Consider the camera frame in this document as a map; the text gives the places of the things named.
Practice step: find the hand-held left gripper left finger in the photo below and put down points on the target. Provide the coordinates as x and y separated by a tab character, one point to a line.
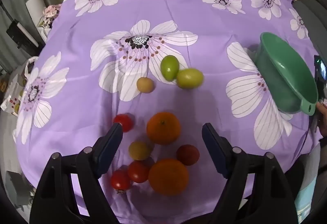
110	148

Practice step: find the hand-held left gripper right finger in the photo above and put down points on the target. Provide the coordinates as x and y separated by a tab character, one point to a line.
213	148

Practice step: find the small yellow-brown fruit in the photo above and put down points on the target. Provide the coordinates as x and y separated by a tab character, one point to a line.
138	150
145	84

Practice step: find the red cherry tomato with stem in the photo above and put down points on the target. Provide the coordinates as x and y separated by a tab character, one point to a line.
120	183

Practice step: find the green plastic bowl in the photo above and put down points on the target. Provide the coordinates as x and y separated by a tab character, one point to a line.
283	73

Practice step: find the orange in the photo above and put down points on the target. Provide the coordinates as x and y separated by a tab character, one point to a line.
168	177
163	128

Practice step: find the yellow-green jujube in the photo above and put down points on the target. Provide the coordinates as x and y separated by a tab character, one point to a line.
190	78

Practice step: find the green jujube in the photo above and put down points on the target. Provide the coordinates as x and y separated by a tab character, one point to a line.
169	67

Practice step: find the person's right hand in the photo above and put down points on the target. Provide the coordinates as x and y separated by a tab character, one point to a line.
323	119

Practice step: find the purple floral tablecloth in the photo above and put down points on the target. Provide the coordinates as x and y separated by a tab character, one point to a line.
102	111

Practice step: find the pink floral cloth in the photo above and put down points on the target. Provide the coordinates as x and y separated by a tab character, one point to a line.
49	13

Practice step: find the black device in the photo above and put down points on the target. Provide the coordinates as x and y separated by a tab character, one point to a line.
16	33

